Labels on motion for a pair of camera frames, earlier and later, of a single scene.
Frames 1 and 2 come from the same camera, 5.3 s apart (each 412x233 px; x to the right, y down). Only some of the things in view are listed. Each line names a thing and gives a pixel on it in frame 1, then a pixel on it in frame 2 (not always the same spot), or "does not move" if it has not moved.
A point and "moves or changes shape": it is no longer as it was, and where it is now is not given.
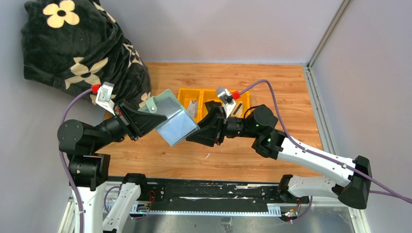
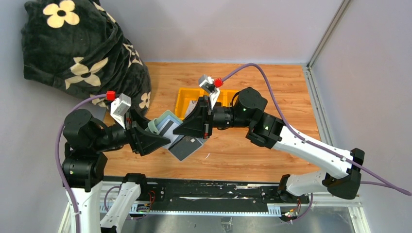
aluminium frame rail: [321, 122] does not move
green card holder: [176, 124] moves or changes shape
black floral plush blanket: [75, 44] does not move
